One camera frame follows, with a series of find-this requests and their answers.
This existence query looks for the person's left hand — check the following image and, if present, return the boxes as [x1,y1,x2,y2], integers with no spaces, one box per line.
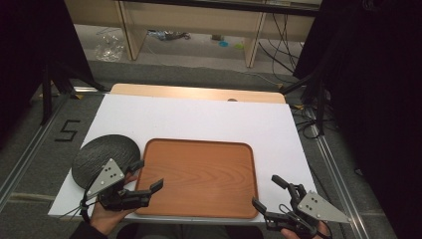
[90,174,139,236]

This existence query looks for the round black textured plate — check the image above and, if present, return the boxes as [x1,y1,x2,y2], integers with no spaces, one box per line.
[71,133,141,191]

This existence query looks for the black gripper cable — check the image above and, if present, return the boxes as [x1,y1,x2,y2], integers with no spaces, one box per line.
[59,190,101,224]

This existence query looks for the clear plastic bag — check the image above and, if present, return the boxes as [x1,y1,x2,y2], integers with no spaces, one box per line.
[94,32,126,64]

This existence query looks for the light wooden shelf unit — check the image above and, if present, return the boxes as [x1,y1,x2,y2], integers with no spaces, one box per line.
[64,0,323,70]

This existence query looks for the dark crumpled plastic bundle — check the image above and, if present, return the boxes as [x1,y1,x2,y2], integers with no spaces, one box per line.
[146,29,192,42]

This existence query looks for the metal floor rail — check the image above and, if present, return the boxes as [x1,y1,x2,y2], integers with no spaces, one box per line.
[307,108,371,239]
[0,86,101,204]

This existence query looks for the black floor cables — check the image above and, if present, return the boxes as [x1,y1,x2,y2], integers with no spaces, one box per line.
[290,103,329,141]

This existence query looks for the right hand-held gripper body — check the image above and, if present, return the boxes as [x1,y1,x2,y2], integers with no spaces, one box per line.
[265,183,352,239]

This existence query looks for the white table cover board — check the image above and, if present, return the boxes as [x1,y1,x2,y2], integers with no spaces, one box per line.
[48,93,317,224]

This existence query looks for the person's right hand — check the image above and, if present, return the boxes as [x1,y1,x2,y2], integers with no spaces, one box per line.
[281,220,331,239]

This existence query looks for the black metal stand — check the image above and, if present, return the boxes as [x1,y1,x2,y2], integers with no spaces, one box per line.
[39,60,109,127]
[279,73,329,136]

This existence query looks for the black hanging cables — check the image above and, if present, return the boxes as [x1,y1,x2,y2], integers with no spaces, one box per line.
[258,12,305,77]

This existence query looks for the black curtain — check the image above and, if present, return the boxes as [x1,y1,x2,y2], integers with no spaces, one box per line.
[0,0,97,152]
[293,0,422,239]

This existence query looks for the brown wooden tray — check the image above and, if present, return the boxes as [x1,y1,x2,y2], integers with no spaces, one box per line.
[133,137,260,220]

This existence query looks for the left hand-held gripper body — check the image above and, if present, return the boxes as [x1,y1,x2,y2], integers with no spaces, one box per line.
[87,157,152,212]

